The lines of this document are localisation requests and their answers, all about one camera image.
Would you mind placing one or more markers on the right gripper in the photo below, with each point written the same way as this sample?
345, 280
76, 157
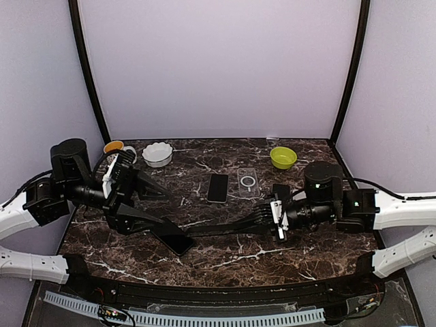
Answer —
271, 213

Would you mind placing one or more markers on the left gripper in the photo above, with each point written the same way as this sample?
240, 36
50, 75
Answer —
118, 215

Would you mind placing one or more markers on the clear magsafe phone case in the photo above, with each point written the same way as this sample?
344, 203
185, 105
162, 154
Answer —
248, 183

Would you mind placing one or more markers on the black phone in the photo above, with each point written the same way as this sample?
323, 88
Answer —
173, 238
218, 230

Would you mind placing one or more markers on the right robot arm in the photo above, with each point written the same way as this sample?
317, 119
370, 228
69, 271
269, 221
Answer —
353, 211

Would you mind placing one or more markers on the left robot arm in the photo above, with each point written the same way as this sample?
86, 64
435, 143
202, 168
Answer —
46, 197

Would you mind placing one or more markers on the white scalloped bowl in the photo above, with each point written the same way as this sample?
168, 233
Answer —
157, 154

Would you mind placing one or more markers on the green bowl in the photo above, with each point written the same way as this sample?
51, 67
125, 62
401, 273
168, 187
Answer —
283, 158

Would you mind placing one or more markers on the patterned mug yellow inside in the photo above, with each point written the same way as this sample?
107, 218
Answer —
119, 145

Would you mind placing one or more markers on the small circuit board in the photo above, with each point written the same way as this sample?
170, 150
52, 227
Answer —
110, 314

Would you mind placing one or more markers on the white slotted cable duct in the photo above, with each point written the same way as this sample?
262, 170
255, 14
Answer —
143, 318

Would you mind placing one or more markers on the black front table rail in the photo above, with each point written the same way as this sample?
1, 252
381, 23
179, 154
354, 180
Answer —
324, 292

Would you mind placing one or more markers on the left black frame post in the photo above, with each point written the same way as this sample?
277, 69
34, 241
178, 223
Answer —
74, 12

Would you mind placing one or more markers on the black frame post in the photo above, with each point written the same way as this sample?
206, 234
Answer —
74, 12
361, 30

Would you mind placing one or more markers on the right black frame post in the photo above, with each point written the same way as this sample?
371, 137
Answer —
361, 30

